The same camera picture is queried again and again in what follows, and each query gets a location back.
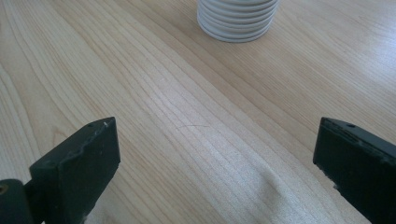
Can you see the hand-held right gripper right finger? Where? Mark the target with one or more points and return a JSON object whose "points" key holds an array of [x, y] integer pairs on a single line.
{"points": [[358, 165]]}

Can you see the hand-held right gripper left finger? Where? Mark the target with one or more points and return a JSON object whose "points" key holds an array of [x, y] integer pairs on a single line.
{"points": [[74, 171]]}

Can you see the stack of white plates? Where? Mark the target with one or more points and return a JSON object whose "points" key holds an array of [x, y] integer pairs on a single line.
{"points": [[236, 20]]}

